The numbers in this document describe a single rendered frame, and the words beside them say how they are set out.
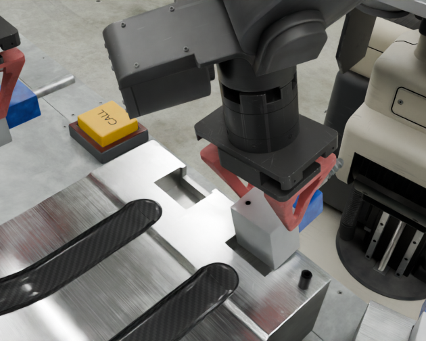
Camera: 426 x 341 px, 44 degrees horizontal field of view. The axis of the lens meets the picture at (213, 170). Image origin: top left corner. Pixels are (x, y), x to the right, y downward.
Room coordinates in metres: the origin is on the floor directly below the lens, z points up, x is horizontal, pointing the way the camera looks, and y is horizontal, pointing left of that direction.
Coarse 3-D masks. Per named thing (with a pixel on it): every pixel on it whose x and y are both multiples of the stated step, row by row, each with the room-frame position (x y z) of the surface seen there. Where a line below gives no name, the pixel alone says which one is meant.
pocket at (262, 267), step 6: (228, 240) 0.32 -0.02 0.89; (234, 240) 0.33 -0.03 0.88; (234, 246) 0.33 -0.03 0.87; (240, 246) 0.34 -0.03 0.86; (240, 252) 0.33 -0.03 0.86; (246, 252) 0.33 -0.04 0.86; (246, 258) 0.32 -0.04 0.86; (252, 258) 0.33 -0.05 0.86; (258, 258) 0.33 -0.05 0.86; (252, 264) 0.32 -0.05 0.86; (258, 264) 0.32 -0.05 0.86; (264, 264) 0.32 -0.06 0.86; (258, 270) 0.31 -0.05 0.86; (264, 270) 0.31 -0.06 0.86; (270, 270) 0.31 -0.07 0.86; (264, 276) 0.30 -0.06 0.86
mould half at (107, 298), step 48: (144, 144) 0.45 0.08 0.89; (96, 192) 0.38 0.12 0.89; (144, 192) 0.38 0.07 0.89; (0, 240) 0.31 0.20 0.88; (48, 240) 0.31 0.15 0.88; (144, 240) 0.32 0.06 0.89; (192, 240) 0.32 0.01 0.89; (96, 288) 0.26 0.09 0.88; (144, 288) 0.26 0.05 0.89; (240, 288) 0.27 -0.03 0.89; (288, 288) 0.27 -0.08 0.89; (0, 336) 0.20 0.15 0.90; (48, 336) 0.21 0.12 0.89; (96, 336) 0.22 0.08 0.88; (192, 336) 0.22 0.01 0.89; (240, 336) 0.22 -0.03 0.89; (288, 336) 0.25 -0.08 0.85
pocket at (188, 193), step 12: (180, 168) 0.42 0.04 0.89; (168, 180) 0.41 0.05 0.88; (180, 180) 0.42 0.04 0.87; (192, 180) 0.42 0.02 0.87; (168, 192) 0.41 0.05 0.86; (180, 192) 0.41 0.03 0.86; (192, 192) 0.41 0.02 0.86; (204, 192) 0.40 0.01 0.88; (180, 204) 0.39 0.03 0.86; (192, 204) 0.39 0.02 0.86
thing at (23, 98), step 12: (48, 84) 0.48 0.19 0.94; (60, 84) 0.49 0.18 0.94; (12, 96) 0.45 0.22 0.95; (24, 96) 0.45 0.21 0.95; (36, 96) 0.45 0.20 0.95; (12, 108) 0.43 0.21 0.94; (24, 108) 0.44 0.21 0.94; (36, 108) 0.45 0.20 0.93; (0, 120) 0.42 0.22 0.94; (12, 120) 0.43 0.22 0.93; (24, 120) 0.44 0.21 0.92; (0, 132) 0.41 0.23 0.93; (0, 144) 0.41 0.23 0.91
